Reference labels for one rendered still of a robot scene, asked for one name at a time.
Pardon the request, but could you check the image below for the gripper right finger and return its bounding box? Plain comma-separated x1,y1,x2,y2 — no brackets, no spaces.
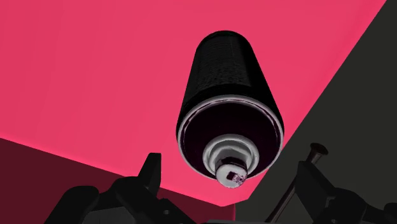
265,143,397,224

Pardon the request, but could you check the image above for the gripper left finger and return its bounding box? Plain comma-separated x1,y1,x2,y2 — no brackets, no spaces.
44,152,196,224

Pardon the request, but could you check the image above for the black spray can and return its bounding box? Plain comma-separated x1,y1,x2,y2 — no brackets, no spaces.
176,30,285,189

